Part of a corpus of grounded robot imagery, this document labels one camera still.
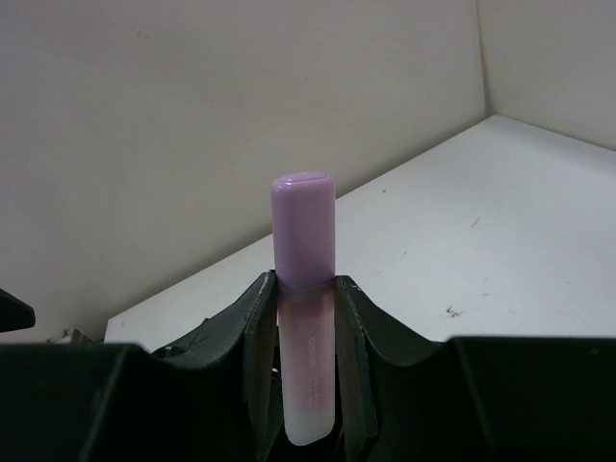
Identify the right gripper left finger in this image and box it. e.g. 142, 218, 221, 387
1, 271, 276, 461

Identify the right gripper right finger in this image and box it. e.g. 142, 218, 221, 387
335, 276, 615, 461

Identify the purple highlighter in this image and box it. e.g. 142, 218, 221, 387
271, 172, 336, 447

